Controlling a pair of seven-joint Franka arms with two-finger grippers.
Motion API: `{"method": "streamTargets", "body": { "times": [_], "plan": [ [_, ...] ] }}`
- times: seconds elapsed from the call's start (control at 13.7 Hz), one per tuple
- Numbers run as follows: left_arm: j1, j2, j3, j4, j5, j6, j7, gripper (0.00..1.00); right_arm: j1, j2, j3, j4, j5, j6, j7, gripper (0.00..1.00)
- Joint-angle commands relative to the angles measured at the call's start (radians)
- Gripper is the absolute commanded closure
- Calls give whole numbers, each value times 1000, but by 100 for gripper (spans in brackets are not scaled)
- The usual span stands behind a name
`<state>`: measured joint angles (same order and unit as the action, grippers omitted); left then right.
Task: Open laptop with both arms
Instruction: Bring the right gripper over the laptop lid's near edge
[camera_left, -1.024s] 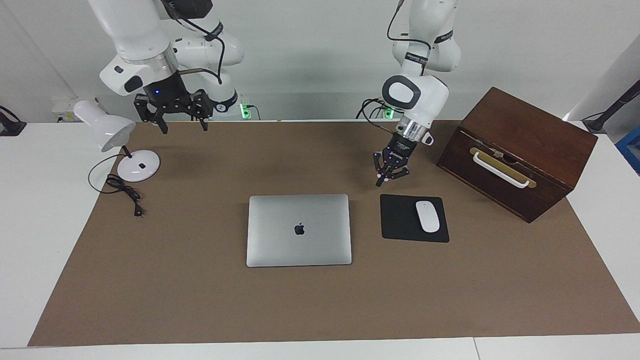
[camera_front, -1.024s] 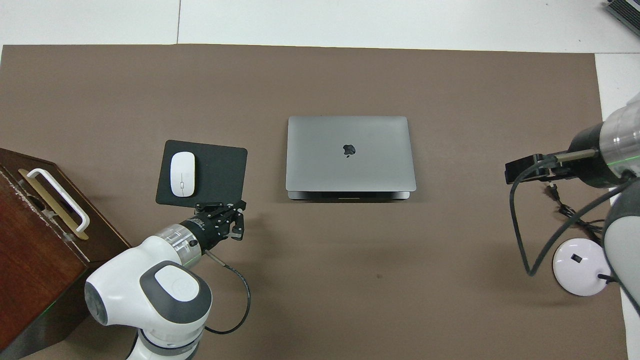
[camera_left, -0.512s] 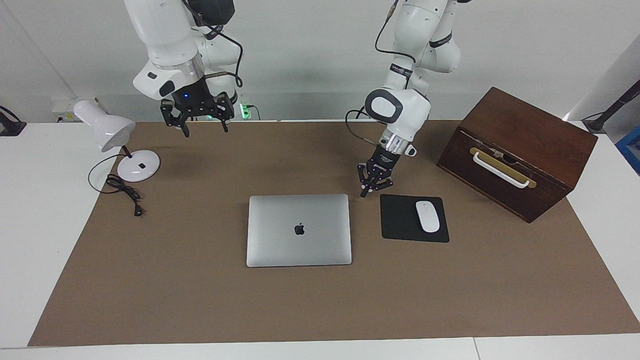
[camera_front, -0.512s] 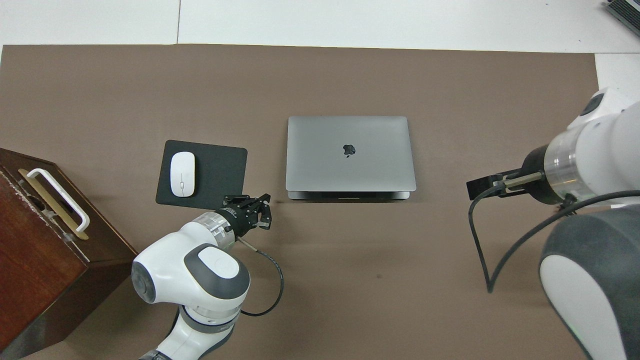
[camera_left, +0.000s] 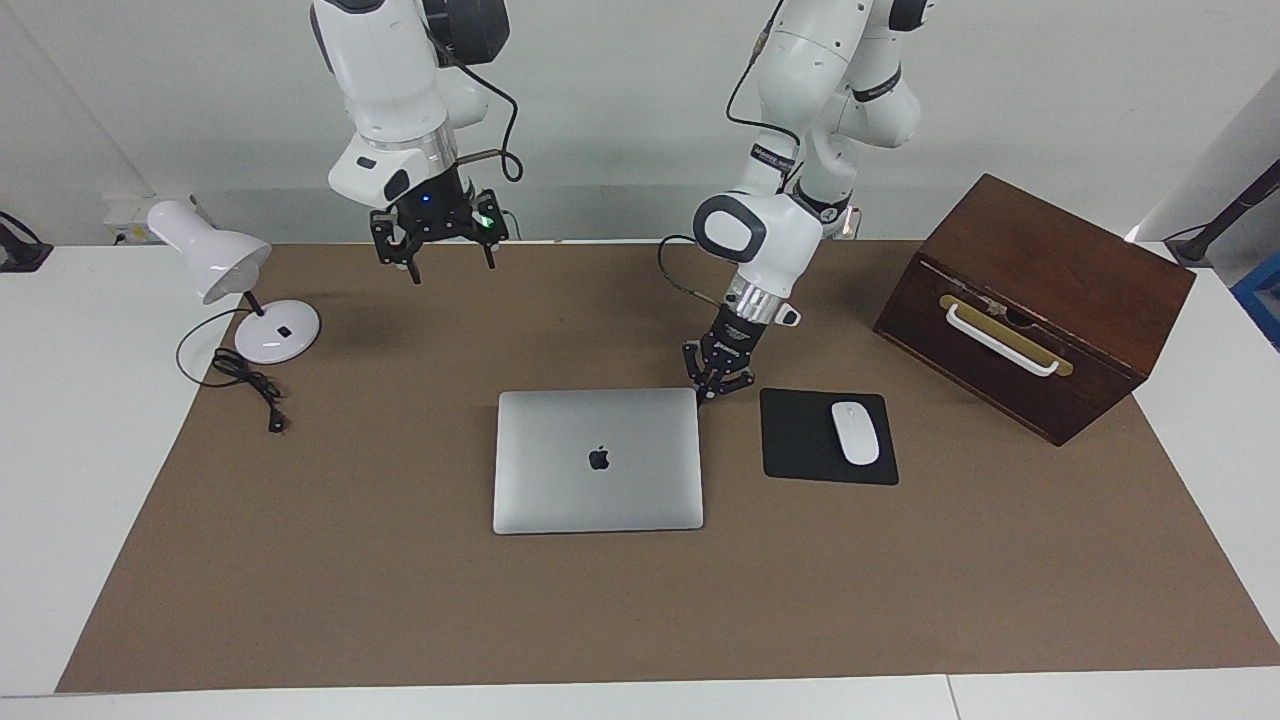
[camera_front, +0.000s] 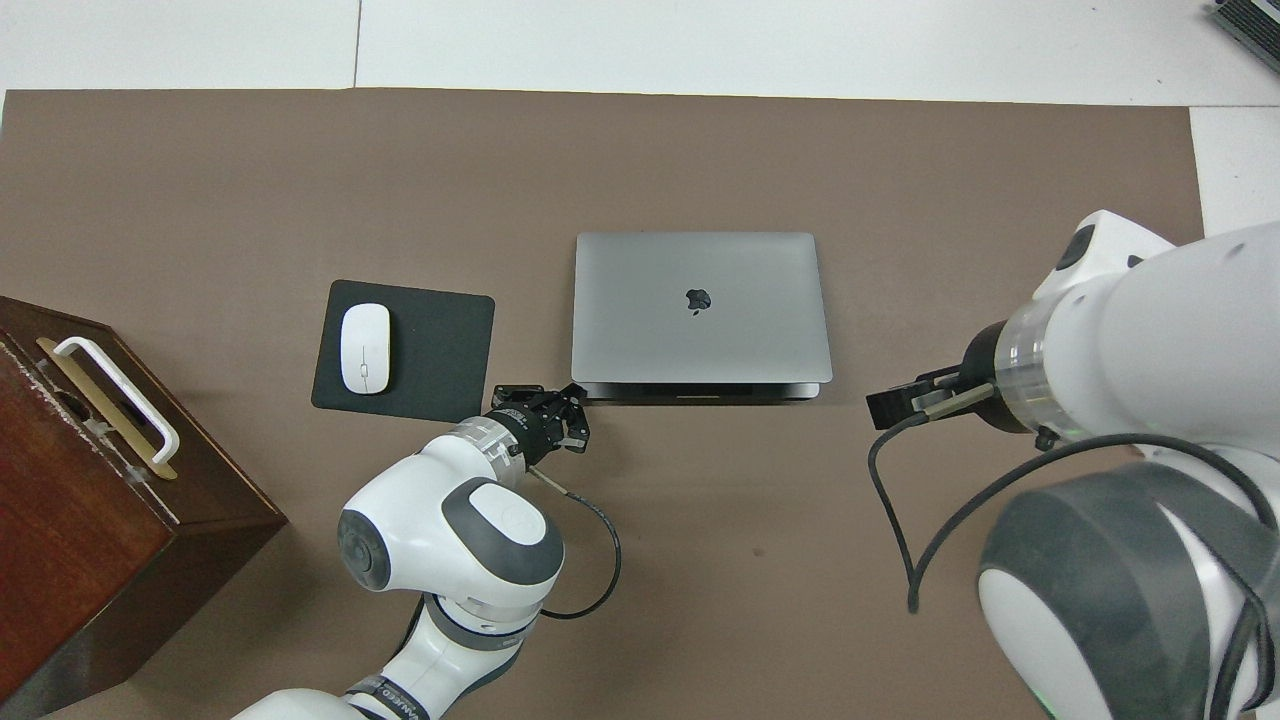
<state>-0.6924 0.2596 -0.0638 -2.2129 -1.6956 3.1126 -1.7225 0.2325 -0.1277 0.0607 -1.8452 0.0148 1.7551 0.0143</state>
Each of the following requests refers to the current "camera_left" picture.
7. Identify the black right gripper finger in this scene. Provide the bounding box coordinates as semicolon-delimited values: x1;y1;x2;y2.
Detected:
370;208;422;286
470;190;510;270

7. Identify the silver laptop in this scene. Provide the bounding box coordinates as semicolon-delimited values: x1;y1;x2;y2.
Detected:
492;388;705;536

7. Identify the black mouse pad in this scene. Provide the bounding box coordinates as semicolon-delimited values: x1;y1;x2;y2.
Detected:
760;388;900;487

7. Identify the white computer mouse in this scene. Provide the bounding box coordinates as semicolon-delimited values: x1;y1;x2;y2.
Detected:
831;401;881;467

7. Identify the white desk lamp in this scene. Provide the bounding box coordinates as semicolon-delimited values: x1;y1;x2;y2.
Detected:
147;198;322;366

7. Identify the white power strip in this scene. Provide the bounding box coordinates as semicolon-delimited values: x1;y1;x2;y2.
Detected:
103;193;216;246

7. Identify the brown table mat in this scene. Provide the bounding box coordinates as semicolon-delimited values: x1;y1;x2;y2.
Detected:
55;240;1280;694

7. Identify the black clamp stand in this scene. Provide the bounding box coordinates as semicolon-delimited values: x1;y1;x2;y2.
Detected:
0;212;53;273

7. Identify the dark wooden box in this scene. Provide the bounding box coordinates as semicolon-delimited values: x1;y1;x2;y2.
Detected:
873;173;1197;447

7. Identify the black tripod pole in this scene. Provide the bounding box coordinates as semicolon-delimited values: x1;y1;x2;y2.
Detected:
1165;160;1280;269

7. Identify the blue crate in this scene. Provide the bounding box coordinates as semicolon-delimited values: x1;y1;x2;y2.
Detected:
1232;250;1280;351

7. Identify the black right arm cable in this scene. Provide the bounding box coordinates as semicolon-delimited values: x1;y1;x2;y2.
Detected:
430;20;525;184

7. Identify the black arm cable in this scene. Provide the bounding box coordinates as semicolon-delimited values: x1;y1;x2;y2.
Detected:
430;20;525;184
656;0;801;307

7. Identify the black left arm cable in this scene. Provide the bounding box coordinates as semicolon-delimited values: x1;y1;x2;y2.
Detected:
656;0;801;307

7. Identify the black lamp power cable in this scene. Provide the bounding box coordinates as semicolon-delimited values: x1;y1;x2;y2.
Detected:
176;307;288;434

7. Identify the white box handle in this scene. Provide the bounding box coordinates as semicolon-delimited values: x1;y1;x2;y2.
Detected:
945;303;1060;378

